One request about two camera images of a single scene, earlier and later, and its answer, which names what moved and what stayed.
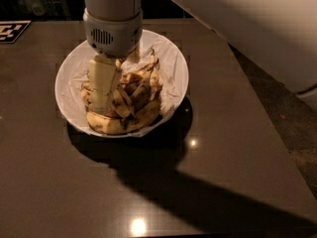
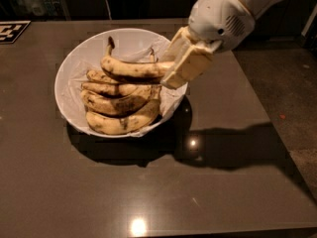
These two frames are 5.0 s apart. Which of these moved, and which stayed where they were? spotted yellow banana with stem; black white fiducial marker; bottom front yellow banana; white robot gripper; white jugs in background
Moved: spotted yellow banana with stem; white robot gripper
Stayed: black white fiducial marker; bottom front yellow banana; white jugs in background
